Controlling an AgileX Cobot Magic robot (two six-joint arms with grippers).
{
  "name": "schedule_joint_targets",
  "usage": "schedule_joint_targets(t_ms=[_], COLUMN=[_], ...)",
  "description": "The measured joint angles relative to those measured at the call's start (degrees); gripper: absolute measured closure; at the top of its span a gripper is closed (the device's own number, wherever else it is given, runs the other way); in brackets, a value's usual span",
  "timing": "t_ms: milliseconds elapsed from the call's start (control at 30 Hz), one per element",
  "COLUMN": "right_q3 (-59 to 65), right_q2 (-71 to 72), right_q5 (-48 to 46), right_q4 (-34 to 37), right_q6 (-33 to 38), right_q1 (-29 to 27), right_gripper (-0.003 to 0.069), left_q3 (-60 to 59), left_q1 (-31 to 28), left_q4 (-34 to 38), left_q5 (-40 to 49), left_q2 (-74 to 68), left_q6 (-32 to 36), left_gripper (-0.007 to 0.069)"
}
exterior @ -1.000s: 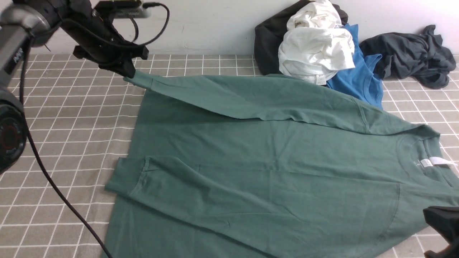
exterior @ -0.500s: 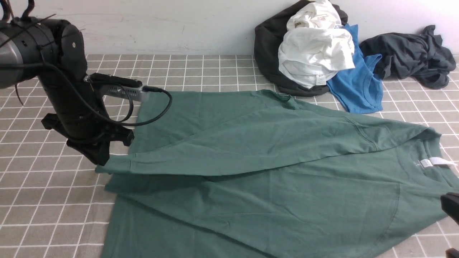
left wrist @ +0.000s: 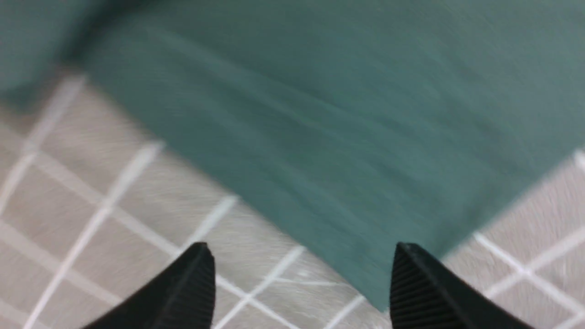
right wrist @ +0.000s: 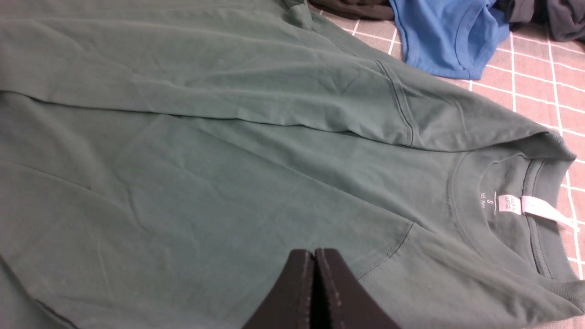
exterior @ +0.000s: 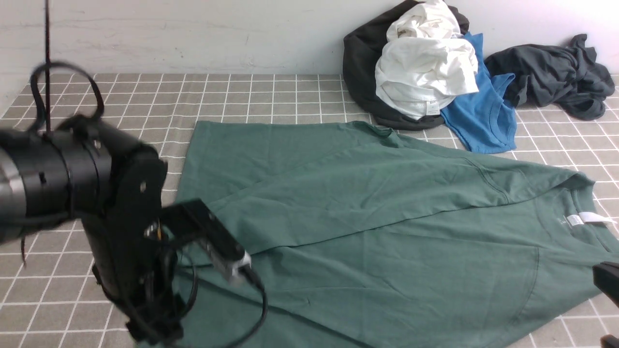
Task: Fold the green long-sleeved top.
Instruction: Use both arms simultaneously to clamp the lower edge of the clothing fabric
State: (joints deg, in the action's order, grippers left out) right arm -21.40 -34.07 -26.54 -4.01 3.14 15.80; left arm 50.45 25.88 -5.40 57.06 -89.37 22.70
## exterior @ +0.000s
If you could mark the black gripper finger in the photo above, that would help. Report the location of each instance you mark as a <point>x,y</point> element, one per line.
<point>606,279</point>

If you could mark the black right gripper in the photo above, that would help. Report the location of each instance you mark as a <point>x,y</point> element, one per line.
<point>131,263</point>

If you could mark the green long sleeve shirt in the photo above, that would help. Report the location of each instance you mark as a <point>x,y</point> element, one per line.
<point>365,238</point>

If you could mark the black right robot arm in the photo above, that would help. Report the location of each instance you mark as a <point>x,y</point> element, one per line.
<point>44,179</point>

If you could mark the blue t-shirt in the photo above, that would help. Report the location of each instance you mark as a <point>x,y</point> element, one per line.
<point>483,121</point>

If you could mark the dark grey crumpled shirt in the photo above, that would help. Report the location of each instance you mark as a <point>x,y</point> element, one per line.
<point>569,77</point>

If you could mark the white crumpled shirt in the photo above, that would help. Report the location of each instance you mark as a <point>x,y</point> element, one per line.
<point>426,62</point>

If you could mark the black garment under pile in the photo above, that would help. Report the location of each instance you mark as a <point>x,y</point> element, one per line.
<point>362,48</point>

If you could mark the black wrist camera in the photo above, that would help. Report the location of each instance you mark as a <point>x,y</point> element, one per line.
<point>193,222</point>

